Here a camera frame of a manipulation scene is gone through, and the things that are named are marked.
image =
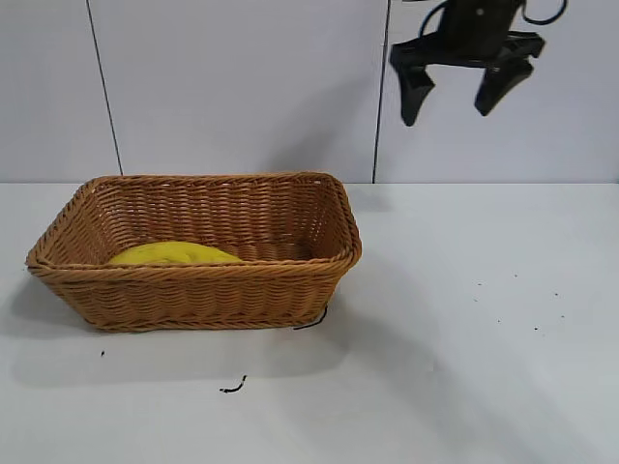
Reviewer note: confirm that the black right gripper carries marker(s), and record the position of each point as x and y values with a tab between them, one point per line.
471	34

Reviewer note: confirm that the yellow banana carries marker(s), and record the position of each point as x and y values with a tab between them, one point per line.
174	253

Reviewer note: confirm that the brown woven wicker basket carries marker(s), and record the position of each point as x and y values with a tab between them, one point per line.
193	290

